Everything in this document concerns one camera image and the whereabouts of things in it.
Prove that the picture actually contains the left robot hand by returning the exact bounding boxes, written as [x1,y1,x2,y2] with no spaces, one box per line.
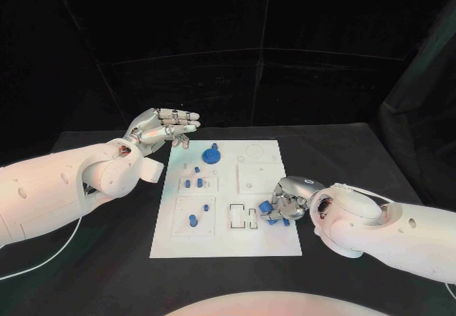
[122,107,202,157]

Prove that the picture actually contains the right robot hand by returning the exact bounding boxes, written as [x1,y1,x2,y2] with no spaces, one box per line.
[258,175,326,222]

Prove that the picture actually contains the white task board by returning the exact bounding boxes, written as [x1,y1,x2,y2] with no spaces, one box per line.
[148,140,304,259]

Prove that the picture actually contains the blue gear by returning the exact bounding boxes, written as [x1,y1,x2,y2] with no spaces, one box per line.
[202,148,222,164]

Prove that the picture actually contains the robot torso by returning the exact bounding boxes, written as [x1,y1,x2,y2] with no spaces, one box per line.
[171,290,391,316]

